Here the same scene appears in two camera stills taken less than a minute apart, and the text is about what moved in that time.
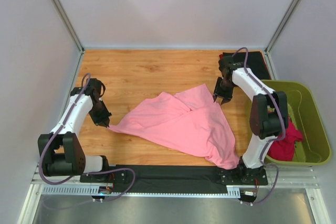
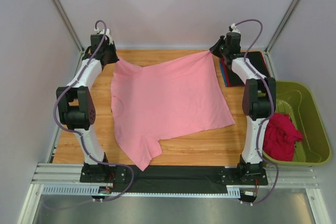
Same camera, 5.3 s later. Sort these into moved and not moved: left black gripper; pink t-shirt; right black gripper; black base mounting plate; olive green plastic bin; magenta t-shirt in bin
Moved: pink t-shirt; right black gripper; left black gripper
Not moved: black base mounting plate; magenta t-shirt in bin; olive green plastic bin
